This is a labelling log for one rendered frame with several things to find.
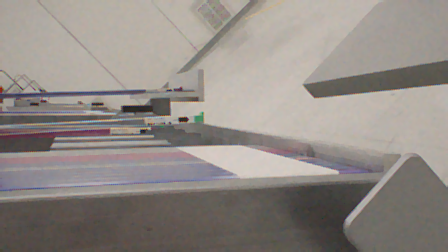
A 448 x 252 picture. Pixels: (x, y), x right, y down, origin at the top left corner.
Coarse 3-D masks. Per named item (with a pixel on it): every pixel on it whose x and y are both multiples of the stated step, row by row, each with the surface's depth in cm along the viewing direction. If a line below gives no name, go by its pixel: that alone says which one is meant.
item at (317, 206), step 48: (0, 192) 25; (48, 192) 25; (96, 192) 25; (144, 192) 25; (192, 192) 26; (240, 192) 27; (288, 192) 27; (336, 192) 28; (0, 240) 24; (48, 240) 24; (96, 240) 25; (144, 240) 25; (192, 240) 26; (240, 240) 27; (288, 240) 28; (336, 240) 28
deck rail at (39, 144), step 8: (168, 128) 94; (0, 144) 87; (8, 144) 87; (16, 144) 87; (24, 144) 88; (32, 144) 88; (40, 144) 88; (48, 144) 89; (0, 152) 87; (8, 152) 87; (16, 152) 87
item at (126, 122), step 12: (108, 120) 72; (120, 120) 72; (132, 120) 73; (144, 120) 73; (192, 120) 75; (204, 120) 76; (0, 132) 68; (12, 132) 69; (24, 132) 69; (36, 132) 69
